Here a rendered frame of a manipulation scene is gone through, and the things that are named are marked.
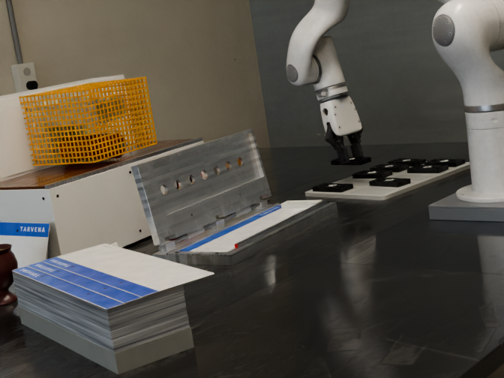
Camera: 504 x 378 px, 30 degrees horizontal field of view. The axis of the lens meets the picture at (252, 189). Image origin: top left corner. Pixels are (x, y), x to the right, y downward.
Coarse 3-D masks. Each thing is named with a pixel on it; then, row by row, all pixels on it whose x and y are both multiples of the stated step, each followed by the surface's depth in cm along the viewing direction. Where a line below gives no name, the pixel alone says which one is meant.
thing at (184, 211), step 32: (160, 160) 202; (192, 160) 212; (224, 160) 222; (256, 160) 232; (160, 192) 202; (192, 192) 210; (224, 192) 218; (256, 192) 228; (160, 224) 198; (192, 224) 207
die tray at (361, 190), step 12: (456, 168) 249; (468, 168) 252; (348, 180) 255; (360, 180) 253; (420, 180) 241; (432, 180) 241; (312, 192) 246; (324, 192) 244; (336, 192) 241; (348, 192) 239; (360, 192) 237; (372, 192) 235; (384, 192) 232; (396, 192) 231
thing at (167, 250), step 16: (256, 208) 230; (320, 208) 218; (336, 208) 223; (224, 224) 217; (288, 224) 207; (304, 224) 211; (176, 240) 202; (192, 240) 207; (256, 240) 197; (272, 240) 200; (160, 256) 198; (176, 256) 196; (192, 256) 193; (208, 256) 191; (224, 256) 189; (240, 256) 190
